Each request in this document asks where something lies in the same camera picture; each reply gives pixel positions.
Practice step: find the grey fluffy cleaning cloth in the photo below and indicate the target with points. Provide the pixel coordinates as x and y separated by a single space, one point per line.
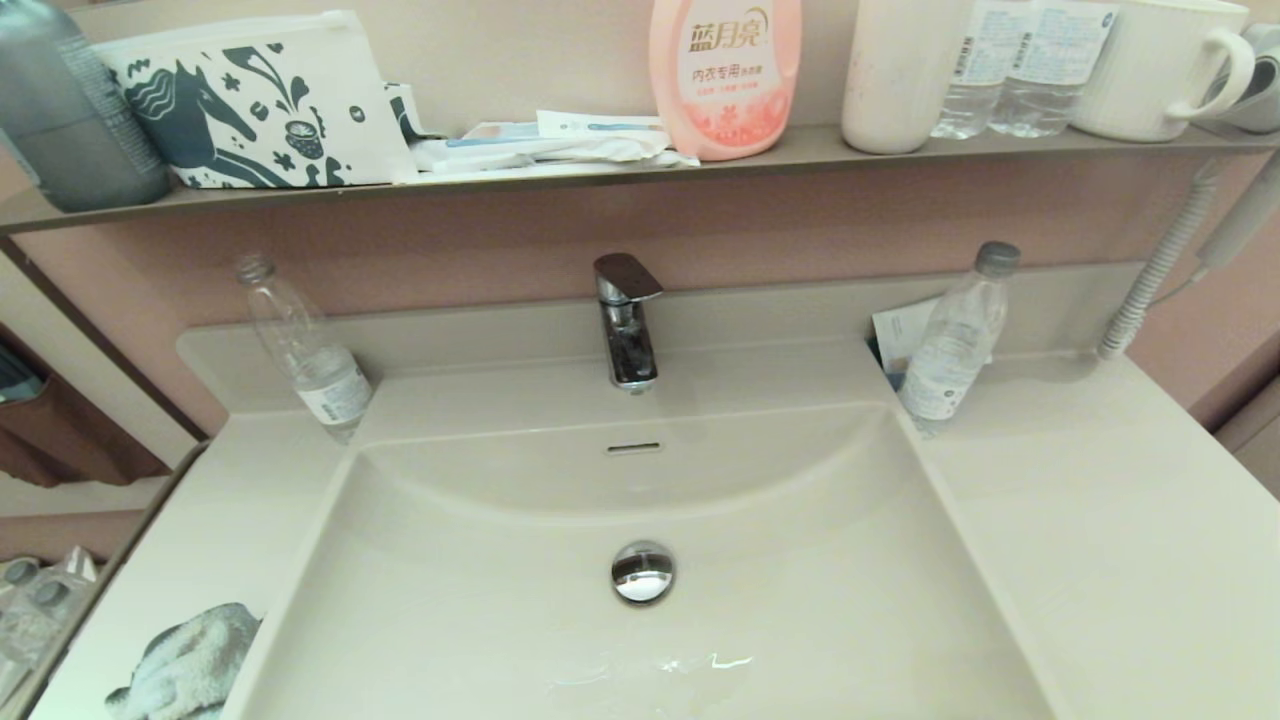
190 670

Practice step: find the chrome faucet body spout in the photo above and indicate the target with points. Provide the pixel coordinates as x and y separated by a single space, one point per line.
630 350

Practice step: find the white ceramic sink basin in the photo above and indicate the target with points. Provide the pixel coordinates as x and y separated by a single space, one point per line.
800 600

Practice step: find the chrome drain stopper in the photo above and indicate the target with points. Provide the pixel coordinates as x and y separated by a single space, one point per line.
643 572

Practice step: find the white toothbrush packet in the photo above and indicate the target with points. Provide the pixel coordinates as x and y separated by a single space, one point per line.
598 122

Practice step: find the white paper card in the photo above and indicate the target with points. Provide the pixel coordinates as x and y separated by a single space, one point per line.
900 330

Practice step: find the white blue sachet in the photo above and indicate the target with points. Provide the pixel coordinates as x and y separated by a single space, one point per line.
503 132

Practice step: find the pink detergent bottle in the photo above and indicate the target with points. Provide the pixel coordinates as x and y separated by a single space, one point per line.
725 90

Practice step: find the clear bottle grey cap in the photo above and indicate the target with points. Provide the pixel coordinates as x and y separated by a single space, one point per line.
950 350

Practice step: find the clear capless water bottle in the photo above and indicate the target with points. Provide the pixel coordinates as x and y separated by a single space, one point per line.
320 370

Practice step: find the small white patterned pouch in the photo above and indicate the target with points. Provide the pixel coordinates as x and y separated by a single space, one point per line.
404 105

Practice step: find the beige tumbler cup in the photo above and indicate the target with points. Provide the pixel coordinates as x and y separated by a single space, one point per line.
900 80

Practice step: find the clear labelled water bottle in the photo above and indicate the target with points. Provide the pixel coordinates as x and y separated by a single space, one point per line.
976 70
1051 70

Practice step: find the white horse print pouch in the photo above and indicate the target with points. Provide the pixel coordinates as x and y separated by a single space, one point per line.
250 100

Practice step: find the white ribbed mug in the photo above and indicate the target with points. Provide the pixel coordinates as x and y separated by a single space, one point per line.
1143 70

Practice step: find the dark grey bottle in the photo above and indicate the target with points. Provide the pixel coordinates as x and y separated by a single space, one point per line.
75 120

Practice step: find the grey wall shelf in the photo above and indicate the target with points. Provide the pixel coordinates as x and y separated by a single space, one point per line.
820 145

